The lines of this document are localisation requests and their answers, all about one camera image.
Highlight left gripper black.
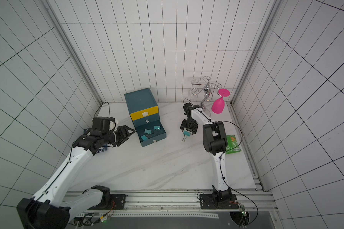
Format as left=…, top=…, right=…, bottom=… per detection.
left=102, top=125, right=136, bottom=148

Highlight teal bottom drawer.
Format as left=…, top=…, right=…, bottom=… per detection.
left=135, top=120, right=167, bottom=147

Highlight teal drawer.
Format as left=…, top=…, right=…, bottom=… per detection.
left=133, top=113, right=160, bottom=127
left=135, top=120, right=167, bottom=147

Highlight yellow top drawer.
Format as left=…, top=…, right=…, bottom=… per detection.
left=130, top=106, right=159, bottom=121

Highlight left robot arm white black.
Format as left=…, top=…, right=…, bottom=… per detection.
left=16, top=116, right=135, bottom=229

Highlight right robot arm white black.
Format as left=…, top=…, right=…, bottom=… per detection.
left=180, top=101, right=239, bottom=210

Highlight teal drawer cabinet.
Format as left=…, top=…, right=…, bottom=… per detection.
left=124, top=88, right=161, bottom=128

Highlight clear glass on rack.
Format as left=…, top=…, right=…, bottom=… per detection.
left=188, top=79, right=202, bottom=102

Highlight magenta plastic wine glass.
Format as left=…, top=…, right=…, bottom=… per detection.
left=211, top=88, right=230, bottom=114

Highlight silver glass rack stand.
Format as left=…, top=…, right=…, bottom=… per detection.
left=200, top=76, right=223, bottom=111

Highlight green snack packet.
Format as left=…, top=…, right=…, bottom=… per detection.
left=226, top=135, right=242, bottom=154

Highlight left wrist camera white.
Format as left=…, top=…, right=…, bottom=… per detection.
left=109, top=117, right=119, bottom=132

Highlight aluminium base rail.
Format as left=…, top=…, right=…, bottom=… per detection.
left=62, top=190, right=277, bottom=219

